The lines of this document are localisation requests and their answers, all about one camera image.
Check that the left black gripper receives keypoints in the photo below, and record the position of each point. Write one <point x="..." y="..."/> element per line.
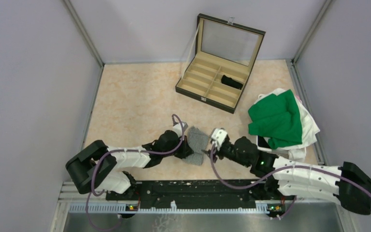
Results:
<point x="185" y="149"/>

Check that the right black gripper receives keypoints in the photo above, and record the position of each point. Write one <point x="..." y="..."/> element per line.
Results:
<point x="215" y="152"/>

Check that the grey striped underwear orange trim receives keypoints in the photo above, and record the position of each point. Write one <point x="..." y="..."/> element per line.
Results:
<point x="197" y="140"/>

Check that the black underwear with beige waistband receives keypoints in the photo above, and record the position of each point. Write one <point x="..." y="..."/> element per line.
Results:
<point x="231" y="82"/>

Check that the black leather compartment box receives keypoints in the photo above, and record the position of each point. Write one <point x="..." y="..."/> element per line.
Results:
<point x="220" y="47"/>

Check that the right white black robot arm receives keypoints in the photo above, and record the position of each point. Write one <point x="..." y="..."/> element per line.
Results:
<point x="346" y="185"/>

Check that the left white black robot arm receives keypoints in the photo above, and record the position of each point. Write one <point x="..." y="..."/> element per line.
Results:
<point x="98" y="167"/>

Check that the white basket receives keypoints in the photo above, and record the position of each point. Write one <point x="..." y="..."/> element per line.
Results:
<point x="263" y="145"/>

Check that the green cloth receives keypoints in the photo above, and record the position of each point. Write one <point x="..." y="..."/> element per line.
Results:
<point x="277" y="117"/>

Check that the white cloth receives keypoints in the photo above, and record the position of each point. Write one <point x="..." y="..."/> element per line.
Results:
<point x="309" y="132"/>

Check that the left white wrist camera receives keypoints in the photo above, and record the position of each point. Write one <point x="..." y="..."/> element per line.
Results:
<point x="179" y="129"/>

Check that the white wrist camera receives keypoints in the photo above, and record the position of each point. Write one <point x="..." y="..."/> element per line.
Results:
<point x="218" y="137"/>
<point x="179" y="129"/>

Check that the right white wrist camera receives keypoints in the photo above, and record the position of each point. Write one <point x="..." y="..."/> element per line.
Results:
<point x="218" y="137"/>

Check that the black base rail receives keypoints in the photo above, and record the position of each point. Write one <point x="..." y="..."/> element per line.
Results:
<point x="195" y="194"/>

